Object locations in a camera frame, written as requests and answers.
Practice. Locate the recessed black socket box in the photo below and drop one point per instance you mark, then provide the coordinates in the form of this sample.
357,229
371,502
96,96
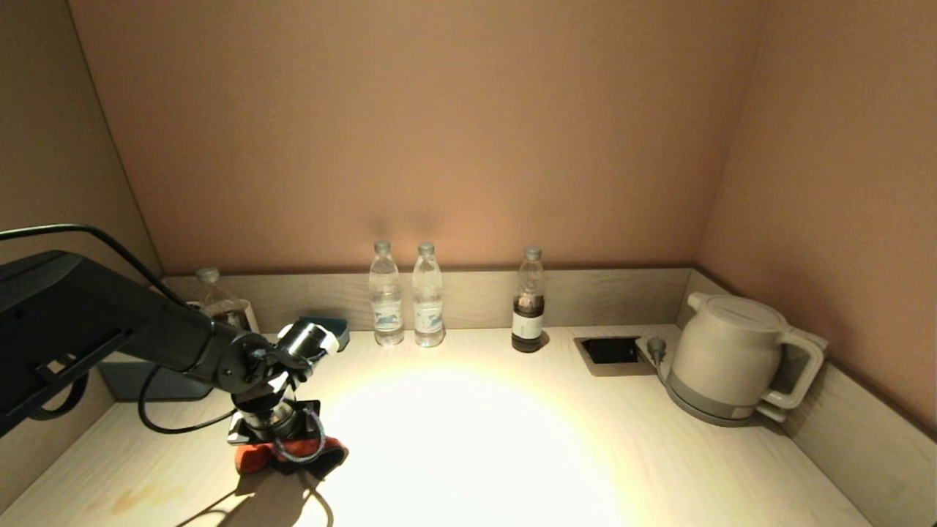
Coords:
613,353

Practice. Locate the grey power plug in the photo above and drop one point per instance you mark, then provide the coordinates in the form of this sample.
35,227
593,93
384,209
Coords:
656,349

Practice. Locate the small dark drink bottle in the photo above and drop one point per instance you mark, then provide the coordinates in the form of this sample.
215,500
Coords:
528,320

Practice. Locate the white electric kettle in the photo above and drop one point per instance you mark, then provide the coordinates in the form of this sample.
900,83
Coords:
725,351

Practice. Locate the large dark drink bottle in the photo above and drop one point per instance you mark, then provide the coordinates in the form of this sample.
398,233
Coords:
216,300

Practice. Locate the small blue tray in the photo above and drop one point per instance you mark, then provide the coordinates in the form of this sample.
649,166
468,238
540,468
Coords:
333,326

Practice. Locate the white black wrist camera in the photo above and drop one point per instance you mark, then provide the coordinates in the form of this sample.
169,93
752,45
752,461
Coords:
311,340

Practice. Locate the clear water bottle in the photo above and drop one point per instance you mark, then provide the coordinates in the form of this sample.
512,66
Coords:
428,306
386,306

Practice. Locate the orange microfibre cloth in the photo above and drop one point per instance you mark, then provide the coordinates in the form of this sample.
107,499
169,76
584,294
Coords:
256,457

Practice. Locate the grey kettle base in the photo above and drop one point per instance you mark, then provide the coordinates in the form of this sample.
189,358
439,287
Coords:
695,410

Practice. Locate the blue tissue box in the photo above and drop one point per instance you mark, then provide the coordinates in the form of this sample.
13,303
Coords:
157,380

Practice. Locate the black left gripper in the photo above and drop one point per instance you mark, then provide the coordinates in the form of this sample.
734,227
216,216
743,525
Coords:
267,410

